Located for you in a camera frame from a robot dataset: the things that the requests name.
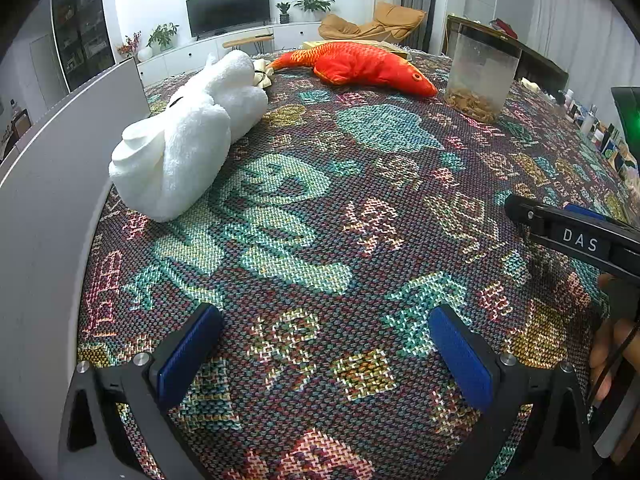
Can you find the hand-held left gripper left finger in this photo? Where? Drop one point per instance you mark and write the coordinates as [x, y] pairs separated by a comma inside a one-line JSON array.
[[187, 357]]

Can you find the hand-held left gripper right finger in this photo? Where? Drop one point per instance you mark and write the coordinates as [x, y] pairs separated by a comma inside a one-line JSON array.
[[460, 357]]

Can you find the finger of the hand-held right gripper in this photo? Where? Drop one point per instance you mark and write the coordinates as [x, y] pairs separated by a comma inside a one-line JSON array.
[[585, 211], [525, 215]]

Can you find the small wooden table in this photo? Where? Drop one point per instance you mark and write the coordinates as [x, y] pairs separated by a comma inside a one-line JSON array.
[[245, 41]]

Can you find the dark wooden shelf cabinet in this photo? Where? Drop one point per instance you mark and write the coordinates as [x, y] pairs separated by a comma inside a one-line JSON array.
[[540, 67]]

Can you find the large leafy potted plant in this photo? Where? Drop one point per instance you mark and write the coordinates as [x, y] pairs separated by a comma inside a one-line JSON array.
[[314, 2]]

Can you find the clear plastic jar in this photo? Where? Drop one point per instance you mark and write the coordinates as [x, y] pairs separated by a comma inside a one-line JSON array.
[[480, 80]]

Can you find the green potted plant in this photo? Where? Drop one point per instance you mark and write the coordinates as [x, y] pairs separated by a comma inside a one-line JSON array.
[[162, 35]]

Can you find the white television cabinet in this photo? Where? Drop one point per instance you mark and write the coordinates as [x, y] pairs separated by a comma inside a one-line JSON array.
[[190, 57]]

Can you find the beige cloth item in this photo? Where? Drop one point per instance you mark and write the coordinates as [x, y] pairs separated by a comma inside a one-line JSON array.
[[262, 74]]

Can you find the row of small bottles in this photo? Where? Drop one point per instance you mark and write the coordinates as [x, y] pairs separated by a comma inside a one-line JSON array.
[[607, 140]]

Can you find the small dark potted plant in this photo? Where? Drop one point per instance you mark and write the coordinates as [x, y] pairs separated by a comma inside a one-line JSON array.
[[284, 12]]

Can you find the tan lounge chair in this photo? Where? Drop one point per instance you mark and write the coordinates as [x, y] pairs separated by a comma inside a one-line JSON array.
[[370, 22]]

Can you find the red flowers in white vase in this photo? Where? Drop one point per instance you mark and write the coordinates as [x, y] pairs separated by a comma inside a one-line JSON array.
[[137, 50]]

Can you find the black television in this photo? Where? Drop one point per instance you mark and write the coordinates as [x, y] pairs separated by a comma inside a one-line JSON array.
[[227, 10]]

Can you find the person's right hand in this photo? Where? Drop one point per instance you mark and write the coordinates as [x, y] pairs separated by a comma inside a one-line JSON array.
[[615, 347]]

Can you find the yellow cushion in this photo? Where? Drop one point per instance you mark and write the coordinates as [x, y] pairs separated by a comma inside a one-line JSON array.
[[320, 43]]

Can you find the orange fish plush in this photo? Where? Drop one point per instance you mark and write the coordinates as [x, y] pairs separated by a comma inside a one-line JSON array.
[[360, 67]]

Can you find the white board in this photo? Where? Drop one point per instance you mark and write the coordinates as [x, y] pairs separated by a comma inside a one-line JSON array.
[[45, 235]]

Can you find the colourful patterned woven blanket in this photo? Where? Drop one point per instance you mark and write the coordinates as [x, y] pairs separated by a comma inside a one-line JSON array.
[[350, 220]]

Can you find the white plush toy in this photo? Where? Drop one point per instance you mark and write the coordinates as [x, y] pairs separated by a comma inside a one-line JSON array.
[[190, 135]]

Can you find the dark glass display cabinet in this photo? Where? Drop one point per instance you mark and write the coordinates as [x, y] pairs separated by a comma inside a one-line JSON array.
[[82, 25]]

